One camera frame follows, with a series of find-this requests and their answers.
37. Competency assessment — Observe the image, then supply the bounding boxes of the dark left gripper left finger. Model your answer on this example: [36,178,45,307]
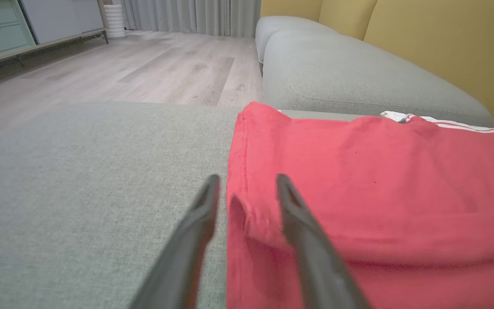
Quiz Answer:
[129,173,221,309]

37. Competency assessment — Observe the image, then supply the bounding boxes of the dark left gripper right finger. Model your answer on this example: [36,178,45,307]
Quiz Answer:
[275,173,372,309]

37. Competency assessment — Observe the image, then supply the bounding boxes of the red shorts with white trim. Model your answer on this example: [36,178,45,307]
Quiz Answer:
[226,101,494,309]

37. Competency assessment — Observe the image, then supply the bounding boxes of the large grey sofa seat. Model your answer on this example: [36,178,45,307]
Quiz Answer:
[0,100,361,309]

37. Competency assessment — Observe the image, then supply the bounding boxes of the grey sofa seat cushion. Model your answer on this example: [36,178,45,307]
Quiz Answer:
[262,29,494,128]
[255,15,340,65]

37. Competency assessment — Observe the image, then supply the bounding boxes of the grey pleated curtain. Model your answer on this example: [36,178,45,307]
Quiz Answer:
[120,0,262,38]

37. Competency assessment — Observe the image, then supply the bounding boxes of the white ribbed floor vase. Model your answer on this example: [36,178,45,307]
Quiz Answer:
[102,4,127,39]

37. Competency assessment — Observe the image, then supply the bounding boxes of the yellow sofa back cushion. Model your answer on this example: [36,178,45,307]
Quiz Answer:
[318,0,379,42]
[260,0,324,22]
[363,0,494,132]

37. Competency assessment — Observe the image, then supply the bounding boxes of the pale green TV cabinet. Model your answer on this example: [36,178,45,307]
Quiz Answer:
[0,0,109,70]

